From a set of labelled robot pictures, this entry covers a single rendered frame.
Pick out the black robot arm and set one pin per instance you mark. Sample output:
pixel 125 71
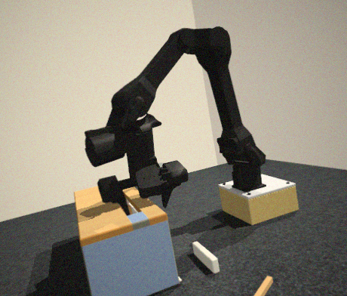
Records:
pixel 124 133

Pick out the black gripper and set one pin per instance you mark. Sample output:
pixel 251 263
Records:
pixel 111 189

